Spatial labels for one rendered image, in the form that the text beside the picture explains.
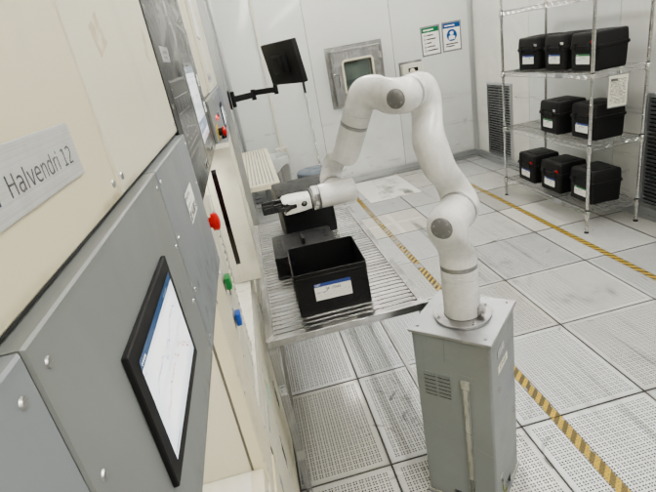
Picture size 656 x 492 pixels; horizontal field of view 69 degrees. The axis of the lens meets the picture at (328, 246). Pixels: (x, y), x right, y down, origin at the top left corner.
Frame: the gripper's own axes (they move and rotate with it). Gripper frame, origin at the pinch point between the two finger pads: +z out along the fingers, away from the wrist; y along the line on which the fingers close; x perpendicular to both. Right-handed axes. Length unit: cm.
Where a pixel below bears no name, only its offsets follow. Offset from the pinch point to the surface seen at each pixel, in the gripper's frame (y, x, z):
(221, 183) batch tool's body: 14.2, 9.0, 14.3
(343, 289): -6.0, -34.9, -20.0
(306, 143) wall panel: 424, -56, -65
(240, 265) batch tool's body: 14.2, -24.3, 15.3
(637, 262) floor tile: 88, -119, -231
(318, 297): -5.7, -35.8, -10.6
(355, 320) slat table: -16, -43, -21
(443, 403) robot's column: -36, -72, -43
